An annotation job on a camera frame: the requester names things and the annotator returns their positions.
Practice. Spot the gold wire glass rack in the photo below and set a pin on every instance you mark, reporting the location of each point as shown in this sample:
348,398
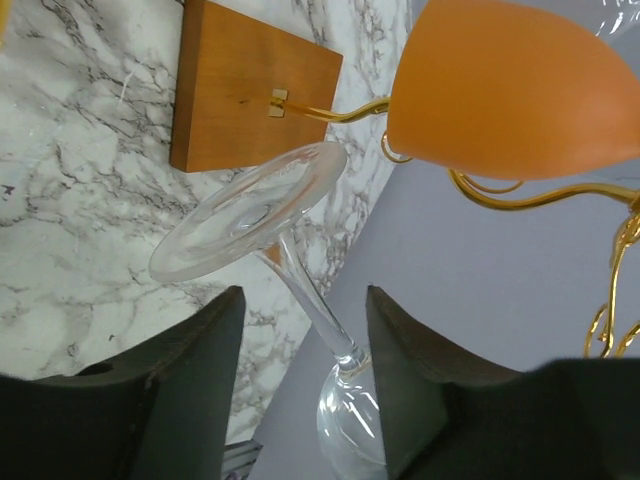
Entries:
246,90

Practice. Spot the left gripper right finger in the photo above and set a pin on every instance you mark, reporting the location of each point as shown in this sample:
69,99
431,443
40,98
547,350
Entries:
447,413

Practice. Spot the orange plastic goblet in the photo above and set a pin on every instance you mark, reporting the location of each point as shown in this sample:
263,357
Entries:
512,92

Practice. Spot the clear wine glass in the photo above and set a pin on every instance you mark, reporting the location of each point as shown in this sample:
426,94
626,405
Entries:
256,214
616,17

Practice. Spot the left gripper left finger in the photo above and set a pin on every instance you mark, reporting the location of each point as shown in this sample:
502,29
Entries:
159,410

